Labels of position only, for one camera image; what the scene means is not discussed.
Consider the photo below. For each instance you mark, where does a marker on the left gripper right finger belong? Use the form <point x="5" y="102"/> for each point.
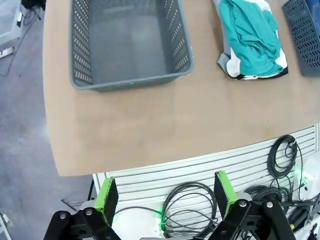
<point x="222" y="192"/>

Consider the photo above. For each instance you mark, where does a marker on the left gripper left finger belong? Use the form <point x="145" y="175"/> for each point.
<point x="110" y="200"/>

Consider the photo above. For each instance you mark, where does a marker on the white shirt with black trim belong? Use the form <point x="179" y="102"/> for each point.
<point x="232" y="67"/>

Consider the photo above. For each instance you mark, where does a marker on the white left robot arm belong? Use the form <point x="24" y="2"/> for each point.
<point x="135" y="220"/>

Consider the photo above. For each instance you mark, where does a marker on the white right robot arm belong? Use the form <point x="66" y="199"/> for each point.
<point x="310" y="175"/>

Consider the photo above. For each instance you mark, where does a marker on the gray plastic basket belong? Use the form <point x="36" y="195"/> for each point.
<point x="302" y="45"/>
<point x="125" y="50"/>

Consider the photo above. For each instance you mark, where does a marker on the white stand foot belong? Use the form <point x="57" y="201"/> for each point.
<point x="6" y="53"/>

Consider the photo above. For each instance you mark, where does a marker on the clear plastic storage bin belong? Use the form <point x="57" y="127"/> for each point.
<point x="10" y="25"/>

